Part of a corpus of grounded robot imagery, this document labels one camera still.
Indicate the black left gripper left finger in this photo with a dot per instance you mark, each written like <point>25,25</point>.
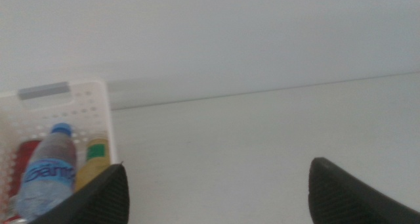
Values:
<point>101,201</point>

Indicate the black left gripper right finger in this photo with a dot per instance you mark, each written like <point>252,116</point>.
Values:
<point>338,201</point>

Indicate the yellow tea bottle white cap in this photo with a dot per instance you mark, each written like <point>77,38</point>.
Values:
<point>95,165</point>

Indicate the clear water bottle blue cap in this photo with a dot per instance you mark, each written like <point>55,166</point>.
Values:
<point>49,178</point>

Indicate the red drink can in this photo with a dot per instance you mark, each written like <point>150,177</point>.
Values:
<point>23,165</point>

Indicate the white perforated plastic basket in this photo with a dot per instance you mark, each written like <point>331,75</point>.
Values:
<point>88,105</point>

